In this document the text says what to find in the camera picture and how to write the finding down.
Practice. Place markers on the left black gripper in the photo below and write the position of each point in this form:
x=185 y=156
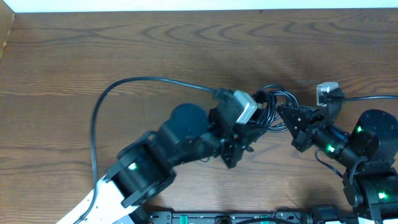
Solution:
x=236 y=145

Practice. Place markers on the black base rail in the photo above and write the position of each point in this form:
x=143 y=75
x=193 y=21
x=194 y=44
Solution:
x=168 y=217

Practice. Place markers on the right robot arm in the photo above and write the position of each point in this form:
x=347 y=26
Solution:
x=367 y=153

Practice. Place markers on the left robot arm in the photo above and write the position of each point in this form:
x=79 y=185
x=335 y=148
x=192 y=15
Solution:
x=145 y=168

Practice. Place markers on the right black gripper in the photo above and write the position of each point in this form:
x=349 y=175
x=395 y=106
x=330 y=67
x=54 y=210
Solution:
x=310 y=128

